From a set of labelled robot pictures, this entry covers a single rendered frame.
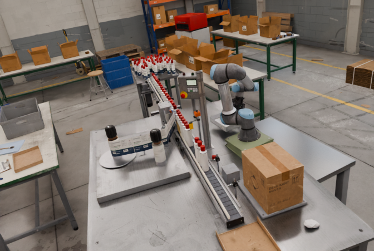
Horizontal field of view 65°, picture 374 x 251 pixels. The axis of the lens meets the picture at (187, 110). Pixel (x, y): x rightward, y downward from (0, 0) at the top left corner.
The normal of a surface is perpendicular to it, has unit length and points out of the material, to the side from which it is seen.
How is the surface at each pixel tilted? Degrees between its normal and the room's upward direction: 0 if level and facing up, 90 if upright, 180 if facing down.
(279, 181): 90
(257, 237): 0
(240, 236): 0
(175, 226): 0
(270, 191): 90
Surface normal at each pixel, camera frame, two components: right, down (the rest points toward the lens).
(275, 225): -0.14, -0.90
